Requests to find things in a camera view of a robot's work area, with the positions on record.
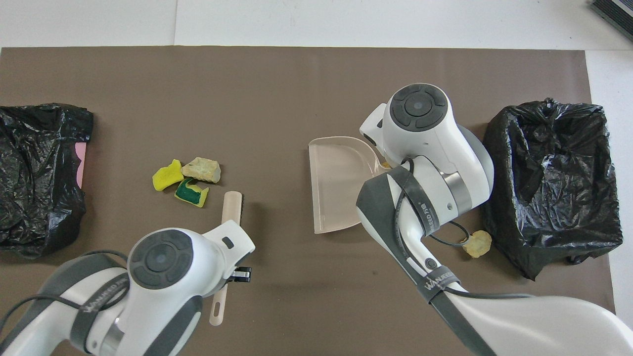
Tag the beige sponge chunk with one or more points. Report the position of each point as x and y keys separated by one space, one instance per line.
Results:
x=200 y=169

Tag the green yellow curved sponge piece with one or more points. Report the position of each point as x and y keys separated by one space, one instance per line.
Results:
x=188 y=194

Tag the dark ribbed device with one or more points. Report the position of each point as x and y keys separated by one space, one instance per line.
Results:
x=615 y=12

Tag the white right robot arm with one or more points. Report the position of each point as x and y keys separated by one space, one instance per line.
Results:
x=420 y=106

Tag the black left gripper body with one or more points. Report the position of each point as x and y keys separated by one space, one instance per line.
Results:
x=241 y=275

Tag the black bag lined pink bin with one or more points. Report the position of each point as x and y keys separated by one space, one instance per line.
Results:
x=39 y=212

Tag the pale yellow sponge chunk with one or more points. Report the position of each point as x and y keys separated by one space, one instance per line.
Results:
x=478 y=244

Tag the brown oval sponge piece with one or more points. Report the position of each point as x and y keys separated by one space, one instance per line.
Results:
x=385 y=164

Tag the brown paper table mat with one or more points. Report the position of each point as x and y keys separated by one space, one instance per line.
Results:
x=247 y=99

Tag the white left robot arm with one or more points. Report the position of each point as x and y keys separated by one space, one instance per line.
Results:
x=163 y=257

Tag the yellow sponge piece green backing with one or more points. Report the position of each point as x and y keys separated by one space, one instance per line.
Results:
x=165 y=179

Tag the beige plastic dustpan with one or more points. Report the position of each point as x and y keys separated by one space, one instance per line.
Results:
x=336 y=183

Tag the beige hand brush black bristles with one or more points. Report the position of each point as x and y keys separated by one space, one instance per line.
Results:
x=231 y=207

